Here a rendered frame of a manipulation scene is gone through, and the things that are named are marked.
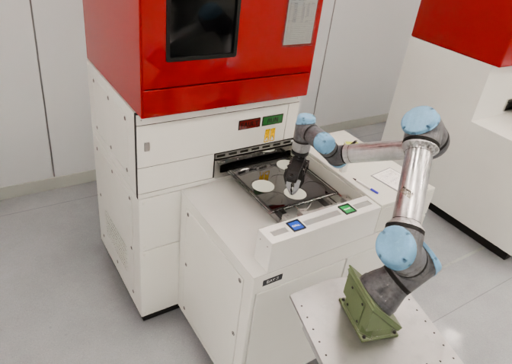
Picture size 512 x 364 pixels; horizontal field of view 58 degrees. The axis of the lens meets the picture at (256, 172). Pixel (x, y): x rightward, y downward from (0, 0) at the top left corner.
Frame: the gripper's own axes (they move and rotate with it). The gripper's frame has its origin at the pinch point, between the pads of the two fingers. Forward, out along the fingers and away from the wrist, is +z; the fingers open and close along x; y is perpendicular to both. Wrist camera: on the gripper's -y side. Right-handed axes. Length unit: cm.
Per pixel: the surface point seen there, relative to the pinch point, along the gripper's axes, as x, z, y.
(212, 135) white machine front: 40.8, -13.1, 4.7
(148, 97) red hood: 55, -37, -24
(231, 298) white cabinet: 8, 34, -36
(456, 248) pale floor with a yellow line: -93, 94, 138
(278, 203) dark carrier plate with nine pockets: 3.5, 3.8, -4.9
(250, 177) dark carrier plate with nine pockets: 22.0, 3.9, 7.6
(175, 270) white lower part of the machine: 50, 61, -9
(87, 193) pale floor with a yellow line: 165, 94, 59
